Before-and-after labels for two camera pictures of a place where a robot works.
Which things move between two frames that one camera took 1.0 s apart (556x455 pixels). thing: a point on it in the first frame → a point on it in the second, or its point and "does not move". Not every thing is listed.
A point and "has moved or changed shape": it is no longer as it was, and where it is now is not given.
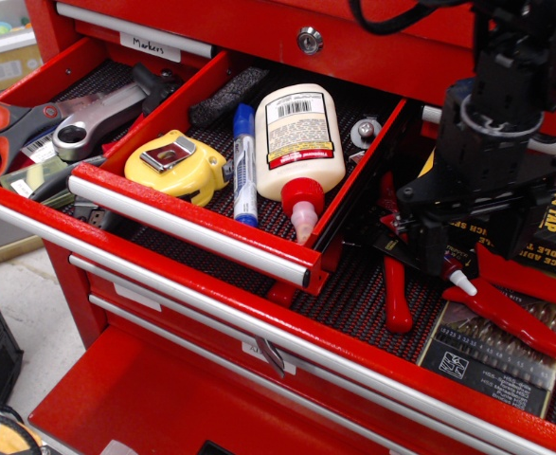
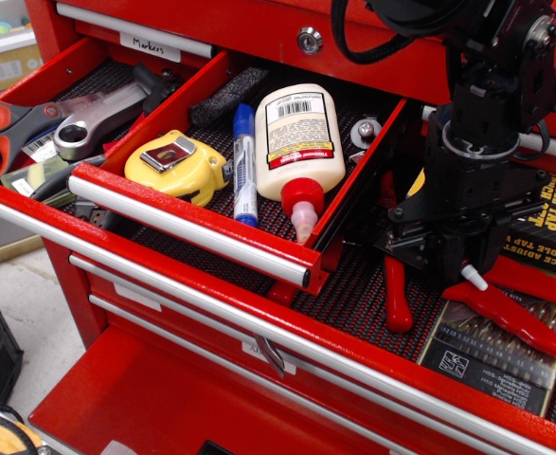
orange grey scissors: x=11 y=123 does not move
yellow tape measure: x=177 y=165 does not move
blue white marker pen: x=244 y=164 does not move
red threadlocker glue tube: x=452 y=267 has moved or changed shape
